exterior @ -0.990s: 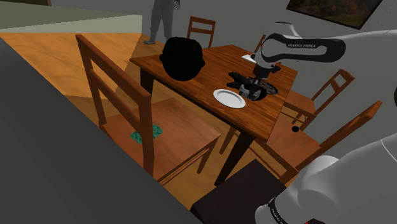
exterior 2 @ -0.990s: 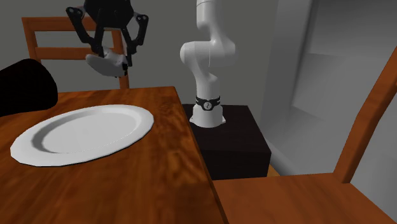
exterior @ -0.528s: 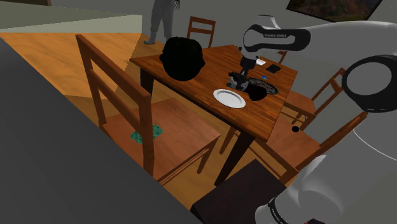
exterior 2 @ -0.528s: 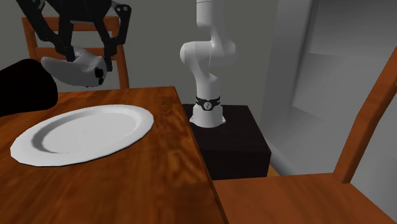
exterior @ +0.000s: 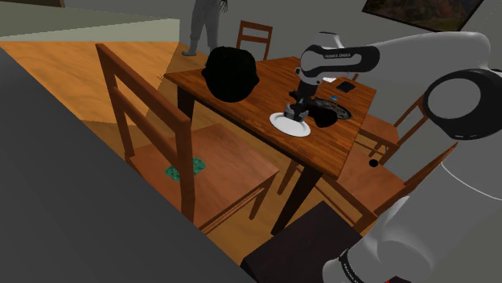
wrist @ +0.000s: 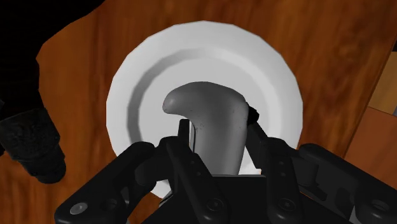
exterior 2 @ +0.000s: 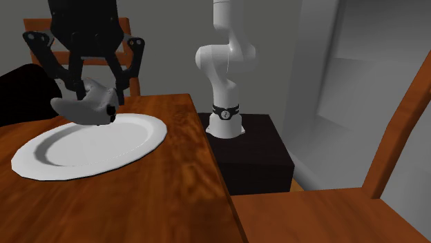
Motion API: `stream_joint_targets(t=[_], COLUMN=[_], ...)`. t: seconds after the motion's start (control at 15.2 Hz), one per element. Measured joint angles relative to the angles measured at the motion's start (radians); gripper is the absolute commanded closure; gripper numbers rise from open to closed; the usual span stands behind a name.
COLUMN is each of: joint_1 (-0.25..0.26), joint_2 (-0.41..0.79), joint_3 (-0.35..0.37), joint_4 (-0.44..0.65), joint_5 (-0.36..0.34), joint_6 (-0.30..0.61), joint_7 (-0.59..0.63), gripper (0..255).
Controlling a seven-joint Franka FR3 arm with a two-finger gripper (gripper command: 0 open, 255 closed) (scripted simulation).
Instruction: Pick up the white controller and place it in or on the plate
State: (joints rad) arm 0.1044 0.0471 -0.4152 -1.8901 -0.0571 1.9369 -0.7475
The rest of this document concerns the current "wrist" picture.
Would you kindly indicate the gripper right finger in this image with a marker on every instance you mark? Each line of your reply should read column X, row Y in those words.
column 280, row 167

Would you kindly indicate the black cylindrical object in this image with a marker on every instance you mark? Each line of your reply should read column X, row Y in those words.
column 34, row 145

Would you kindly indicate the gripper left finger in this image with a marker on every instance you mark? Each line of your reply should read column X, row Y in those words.
column 186, row 173

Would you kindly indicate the white plate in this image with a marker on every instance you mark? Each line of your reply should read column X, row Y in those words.
column 198, row 62

